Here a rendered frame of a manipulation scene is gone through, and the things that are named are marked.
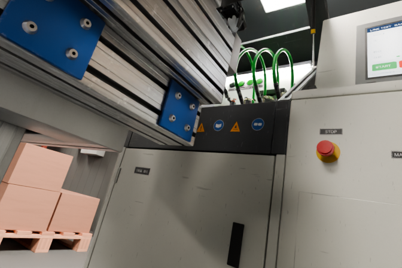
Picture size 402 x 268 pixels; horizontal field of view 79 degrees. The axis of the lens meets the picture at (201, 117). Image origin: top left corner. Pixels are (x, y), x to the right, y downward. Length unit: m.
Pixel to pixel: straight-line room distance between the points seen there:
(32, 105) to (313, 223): 0.58
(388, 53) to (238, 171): 0.69
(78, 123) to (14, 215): 2.15
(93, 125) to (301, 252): 0.50
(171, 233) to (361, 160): 0.55
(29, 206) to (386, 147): 2.43
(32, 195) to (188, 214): 1.91
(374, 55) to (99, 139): 0.96
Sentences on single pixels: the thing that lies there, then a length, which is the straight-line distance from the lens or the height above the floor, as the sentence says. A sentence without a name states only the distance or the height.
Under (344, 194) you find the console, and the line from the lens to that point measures 0.64.
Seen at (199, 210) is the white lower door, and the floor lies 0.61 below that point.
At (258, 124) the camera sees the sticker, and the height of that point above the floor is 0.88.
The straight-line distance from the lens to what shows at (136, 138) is 1.06.
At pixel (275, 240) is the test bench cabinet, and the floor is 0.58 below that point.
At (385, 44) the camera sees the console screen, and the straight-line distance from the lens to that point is 1.15.
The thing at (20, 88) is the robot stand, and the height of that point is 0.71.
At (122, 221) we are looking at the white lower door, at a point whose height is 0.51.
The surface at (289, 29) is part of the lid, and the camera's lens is 1.45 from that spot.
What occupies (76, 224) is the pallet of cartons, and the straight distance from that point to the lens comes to 2.83.
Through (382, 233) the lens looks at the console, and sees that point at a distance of 0.63.
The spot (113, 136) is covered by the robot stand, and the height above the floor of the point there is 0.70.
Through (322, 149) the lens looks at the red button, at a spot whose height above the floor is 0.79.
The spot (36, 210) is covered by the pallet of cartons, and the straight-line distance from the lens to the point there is 2.59.
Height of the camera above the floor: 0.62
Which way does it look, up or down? 20 degrees up
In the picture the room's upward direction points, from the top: 12 degrees clockwise
